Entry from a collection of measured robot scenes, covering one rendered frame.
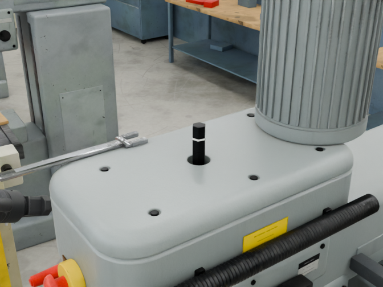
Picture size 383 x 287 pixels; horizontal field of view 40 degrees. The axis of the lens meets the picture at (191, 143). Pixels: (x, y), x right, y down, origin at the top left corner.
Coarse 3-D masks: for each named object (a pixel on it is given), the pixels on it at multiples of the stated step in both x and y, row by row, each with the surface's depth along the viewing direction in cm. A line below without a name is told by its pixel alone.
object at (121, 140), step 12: (132, 132) 91; (108, 144) 87; (120, 144) 87; (132, 144) 87; (60, 156) 83; (72, 156) 83; (84, 156) 84; (24, 168) 79; (36, 168) 80; (0, 180) 77
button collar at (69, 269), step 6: (60, 264) 77; (66, 264) 76; (72, 264) 76; (60, 270) 77; (66, 270) 75; (72, 270) 75; (78, 270) 75; (60, 276) 78; (66, 276) 76; (72, 276) 75; (78, 276) 75; (72, 282) 74; (78, 282) 75; (84, 282) 76
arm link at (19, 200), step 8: (8, 192) 136; (16, 192) 138; (16, 200) 136; (24, 200) 139; (32, 200) 141; (40, 200) 143; (48, 200) 143; (16, 208) 136; (24, 208) 138; (32, 208) 141; (40, 208) 143; (48, 208) 143; (16, 216) 137; (24, 216) 146; (32, 216) 148
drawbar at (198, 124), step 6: (198, 126) 80; (204, 126) 80; (198, 132) 80; (204, 132) 81; (198, 138) 81; (198, 144) 81; (204, 144) 81; (198, 150) 82; (204, 150) 82; (198, 156) 82; (204, 156) 82; (198, 162) 82; (204, 162) 83
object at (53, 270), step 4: (48, 268) 87; (52, 268) 87; (56, 268) 87; (40, 272) 86; (44, 272) 86; (48, 272) 86; (52, 272) 87; (56, 272) 87; (32, 276) 86; (36, 276) 86; (40, 276) 86; (44, 276) 86; (52, 276) 86; (56, 276) 87; (28, 280) 86; (32, 280) 85; (36, 280) 85; (40, 280) 86; (32, 284) 85; (36, 284) 85; (40, 284) 86
